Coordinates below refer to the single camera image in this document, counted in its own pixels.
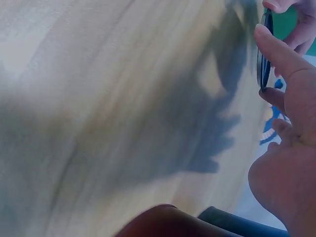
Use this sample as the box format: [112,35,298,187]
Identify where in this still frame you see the black round disc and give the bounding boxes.
[256,7,275,94]

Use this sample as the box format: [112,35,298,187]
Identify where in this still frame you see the dark blue tube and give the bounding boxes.
[197,206,290,237]

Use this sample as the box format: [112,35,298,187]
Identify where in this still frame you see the person's left hand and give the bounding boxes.
[262,0,316,78]

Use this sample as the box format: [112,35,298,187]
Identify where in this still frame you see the person's right hand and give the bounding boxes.
[247,24,316,237]

